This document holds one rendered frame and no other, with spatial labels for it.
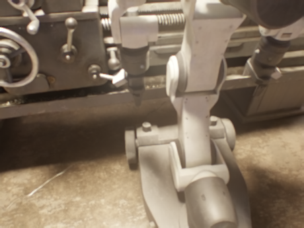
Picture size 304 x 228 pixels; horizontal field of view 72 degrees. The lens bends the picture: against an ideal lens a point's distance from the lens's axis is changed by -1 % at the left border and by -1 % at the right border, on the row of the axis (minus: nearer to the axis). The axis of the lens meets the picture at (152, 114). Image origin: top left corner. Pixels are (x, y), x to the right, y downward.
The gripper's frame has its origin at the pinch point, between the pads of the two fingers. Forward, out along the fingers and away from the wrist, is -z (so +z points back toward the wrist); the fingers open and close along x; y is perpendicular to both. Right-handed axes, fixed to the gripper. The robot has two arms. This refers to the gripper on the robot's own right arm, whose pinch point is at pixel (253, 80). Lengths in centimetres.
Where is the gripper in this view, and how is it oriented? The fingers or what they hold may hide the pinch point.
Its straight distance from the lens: 89.2
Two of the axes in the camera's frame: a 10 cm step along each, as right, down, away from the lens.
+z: 0.2, -5.9, -8.1
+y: -9.9, 0.8, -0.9
